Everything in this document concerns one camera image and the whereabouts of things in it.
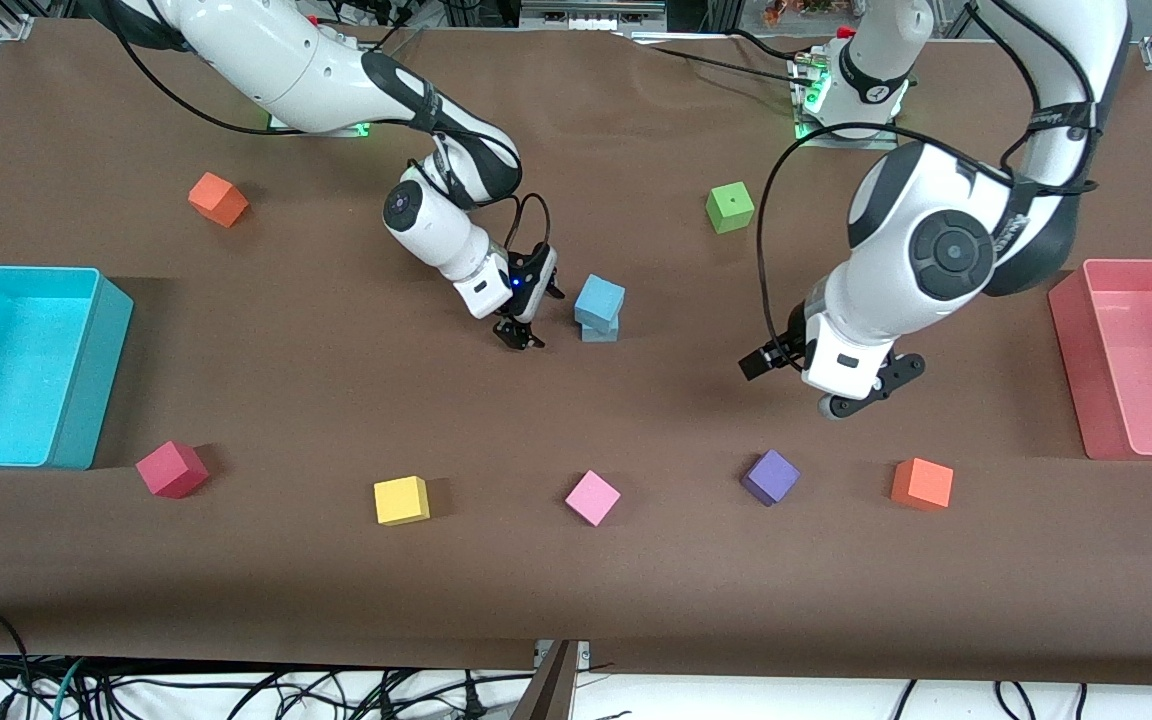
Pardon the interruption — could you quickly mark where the purple foam block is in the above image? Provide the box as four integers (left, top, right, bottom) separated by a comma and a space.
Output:
740, 448, 801, 507

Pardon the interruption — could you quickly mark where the orange foam block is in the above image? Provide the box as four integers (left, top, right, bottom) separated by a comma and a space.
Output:
890, 457, 955, 512
188, 172, 250, 229

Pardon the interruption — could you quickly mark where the pink foam block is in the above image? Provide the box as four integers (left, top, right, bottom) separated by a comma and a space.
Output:
564, 469, 622, 528

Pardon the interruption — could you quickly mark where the green foam block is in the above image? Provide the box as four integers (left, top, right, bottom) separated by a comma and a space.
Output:
705, 181, 756, 235

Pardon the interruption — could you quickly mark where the yellow foam block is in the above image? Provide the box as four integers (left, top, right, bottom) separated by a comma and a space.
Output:
373, 476, 431, 527

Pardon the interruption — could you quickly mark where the brown table cloth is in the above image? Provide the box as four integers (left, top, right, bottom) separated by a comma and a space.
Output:
0, 18, 1152, 687

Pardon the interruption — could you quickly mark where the pink plastic bin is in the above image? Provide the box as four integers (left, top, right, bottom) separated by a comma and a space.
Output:
1048, 258, 1152, 461

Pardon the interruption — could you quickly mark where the grey equipment rack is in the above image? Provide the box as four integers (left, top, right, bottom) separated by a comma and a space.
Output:
521, 0, 667, 33

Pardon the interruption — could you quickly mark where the red foam block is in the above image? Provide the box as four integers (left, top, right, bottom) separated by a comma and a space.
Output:
135, 440, 210, 499

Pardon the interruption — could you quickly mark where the cyan plastic bin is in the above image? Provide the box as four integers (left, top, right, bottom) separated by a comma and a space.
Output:
0, 265, 134, 471

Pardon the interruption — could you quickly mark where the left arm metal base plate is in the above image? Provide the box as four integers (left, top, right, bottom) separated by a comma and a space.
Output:
793, 55, 901, 151

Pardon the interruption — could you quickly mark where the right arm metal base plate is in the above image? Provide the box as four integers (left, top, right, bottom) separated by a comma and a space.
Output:
266, 118, 374, 138

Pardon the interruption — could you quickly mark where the black base power cable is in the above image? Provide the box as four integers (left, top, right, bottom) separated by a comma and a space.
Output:
616, 28, 837, 86

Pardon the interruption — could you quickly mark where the aluminium profile post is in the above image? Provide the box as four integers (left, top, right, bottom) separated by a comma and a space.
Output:
511, 640, 590, 720

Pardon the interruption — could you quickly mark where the teal floor cable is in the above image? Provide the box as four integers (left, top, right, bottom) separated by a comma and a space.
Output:
48, 655, 89, 720

